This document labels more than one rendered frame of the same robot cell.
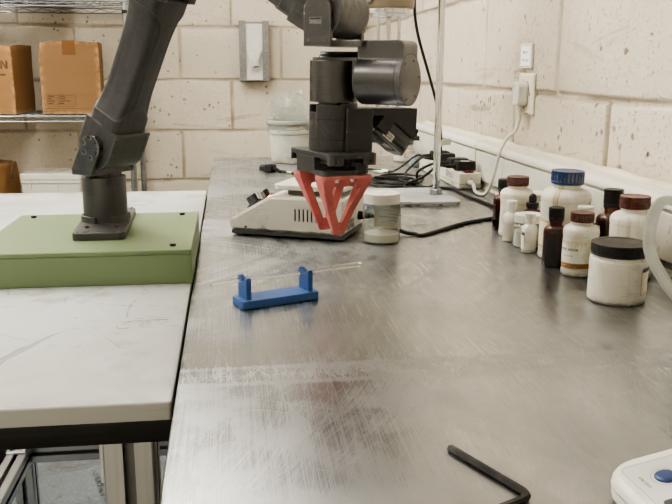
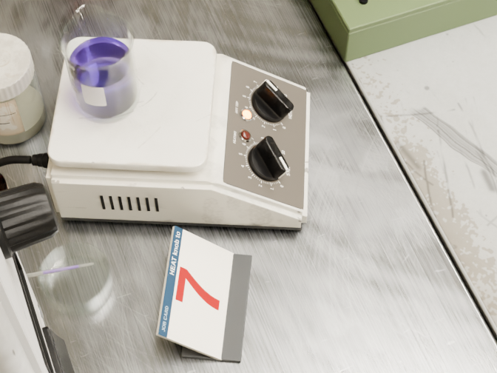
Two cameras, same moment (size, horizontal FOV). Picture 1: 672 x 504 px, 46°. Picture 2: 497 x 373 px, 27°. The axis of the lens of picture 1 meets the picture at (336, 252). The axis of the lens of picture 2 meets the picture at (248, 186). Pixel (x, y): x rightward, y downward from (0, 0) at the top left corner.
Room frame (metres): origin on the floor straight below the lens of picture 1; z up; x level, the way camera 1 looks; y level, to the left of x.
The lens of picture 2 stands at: (1.81, 0.00, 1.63)
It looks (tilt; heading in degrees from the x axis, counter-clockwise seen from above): 58 degrees down; 166
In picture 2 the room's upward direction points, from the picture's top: straight up
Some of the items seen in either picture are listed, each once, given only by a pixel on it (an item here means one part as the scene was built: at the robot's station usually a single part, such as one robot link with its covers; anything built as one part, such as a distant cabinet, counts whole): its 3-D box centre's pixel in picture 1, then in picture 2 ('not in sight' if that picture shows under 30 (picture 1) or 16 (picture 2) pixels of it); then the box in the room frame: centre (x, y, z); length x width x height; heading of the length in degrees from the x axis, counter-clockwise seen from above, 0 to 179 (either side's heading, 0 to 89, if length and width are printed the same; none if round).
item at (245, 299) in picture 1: (275, 286); not in sight; (0.92, 0.07, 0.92); 0.10 x 0.03 x 0.04; 119
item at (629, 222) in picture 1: (632, 235); not in sight; (1.05, -0.40, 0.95); 0.06 x 0.06 x 0.11
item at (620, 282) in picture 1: (618, 270); not in sight; (0.93, -0.34, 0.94); 0.07 x 0.07 x 0.07
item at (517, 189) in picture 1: (516, 206); not in sight; (1.32, -0.30, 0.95); 0.06 x 0.06 x 0.10
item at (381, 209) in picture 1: (381, 217); (4, 90); (1.26, -0.07, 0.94); 0.06 x 0.06 x 0.08
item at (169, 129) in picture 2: (319, 183); (134, 102); (1.33, 0.03, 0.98); 0.12 x 0.12 x 0.01; 73
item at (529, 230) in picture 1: (529, 232); not in sight; (1.19, -0.29, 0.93); 0.02 x 0.02 x 0.06
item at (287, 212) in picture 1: (304, 208); (171, 135); (1.34, 0.05, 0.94); 0.22 x 0.13 x 0.08; 73
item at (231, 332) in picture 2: not in sight; (206, 293); (1.48, 0.05, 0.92); 0.09 x 0.06 x 0.04; 161
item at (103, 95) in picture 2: not in sight; (100, 64); (1.33, 0.01, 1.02); 0.06 x 0.05 x 0.08; 4
